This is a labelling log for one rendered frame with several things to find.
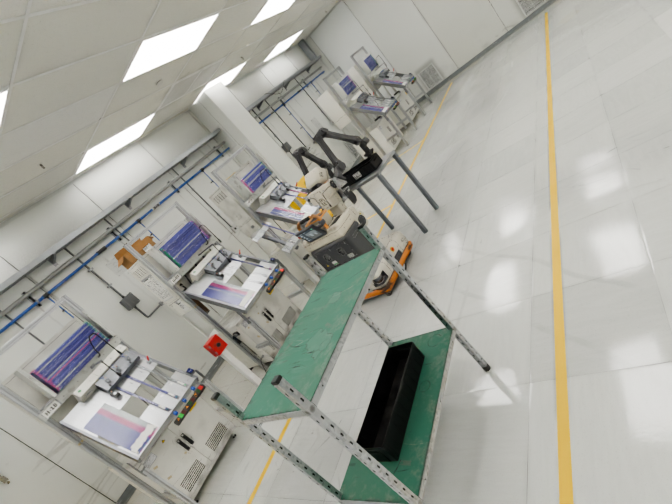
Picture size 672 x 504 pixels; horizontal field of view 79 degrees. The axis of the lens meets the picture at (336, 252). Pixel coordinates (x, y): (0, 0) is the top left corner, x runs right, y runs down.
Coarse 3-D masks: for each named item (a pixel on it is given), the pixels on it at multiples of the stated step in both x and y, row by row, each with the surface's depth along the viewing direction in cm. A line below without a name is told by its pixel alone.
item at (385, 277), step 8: (400, 232) 390; (384, 240) 394; (392, 240) 381; (400, 240) 385; (392, 248) 373; (400, 248) 382; (408, 248) 388; (400, 256) 378; (384, 264) 361; (400, 264) 374; (376, 272) 354; (384, 272) 359; (392, 272) 366; (376, 280) 354; (384, 280) 356; (392, 280) 361; (376, 288) 362; (384, 288) 356; (392, 288) 362; (368, 296) 374; (376, 296) 370
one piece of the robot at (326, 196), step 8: (328, 184) 370; (312, 192) 380; (320, 192) 374; (328, 192) 369; (336, 192) 383; (312, 200) 385; (320, 200) 379; (328, 200) 374; (336, 200) 379; (328, 208) 380; (336, 208) 384; (344, 208) 385; (352, 208) 386; (360, 216) 389
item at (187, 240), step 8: (192, 224) 431; (184, 232) 421; (192, 232) 427; (200, 232) 434; (168, 240) 409; (176, 240) 412; (184, 240) 418; (192, 240) 424; (200, 240) 430; (160, 248) 400; (168, 248) 403; (176, 248) 408; (184, 248) 414; (192, 248) 421; (168, 256) 402; (176, 256) 405; (184, 256) 411; (176, 264) 405
